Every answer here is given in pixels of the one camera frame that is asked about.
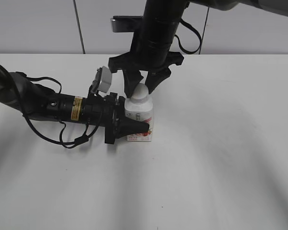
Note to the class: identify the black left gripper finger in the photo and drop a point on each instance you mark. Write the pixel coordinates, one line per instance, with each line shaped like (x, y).
(126, 126)

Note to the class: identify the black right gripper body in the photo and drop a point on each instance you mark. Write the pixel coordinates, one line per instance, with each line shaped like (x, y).
(127, 61)

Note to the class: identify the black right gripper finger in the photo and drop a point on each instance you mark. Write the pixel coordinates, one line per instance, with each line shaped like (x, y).
(153, 79)
(131, 79)

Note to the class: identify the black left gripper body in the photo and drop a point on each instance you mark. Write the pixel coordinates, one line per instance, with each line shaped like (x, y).
(104, 112)

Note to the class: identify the white ribbed bottle cap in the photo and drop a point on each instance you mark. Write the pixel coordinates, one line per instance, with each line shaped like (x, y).
(140, 94)

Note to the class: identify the white yogurt drink bottle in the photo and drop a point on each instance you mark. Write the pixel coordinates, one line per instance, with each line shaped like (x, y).
(142, 112)

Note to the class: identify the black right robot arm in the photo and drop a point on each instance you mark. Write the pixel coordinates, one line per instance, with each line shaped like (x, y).
(153, 34)

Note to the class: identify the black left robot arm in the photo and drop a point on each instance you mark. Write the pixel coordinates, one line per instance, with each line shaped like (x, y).
(40, 103)

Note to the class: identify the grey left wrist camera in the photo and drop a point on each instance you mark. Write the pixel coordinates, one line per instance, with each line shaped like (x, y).
(102, 81)

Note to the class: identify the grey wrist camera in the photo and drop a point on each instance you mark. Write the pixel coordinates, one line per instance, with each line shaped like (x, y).
(102, 81)
(125, 24)

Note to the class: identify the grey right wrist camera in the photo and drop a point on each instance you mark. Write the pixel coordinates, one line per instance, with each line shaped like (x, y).
(125, 24)

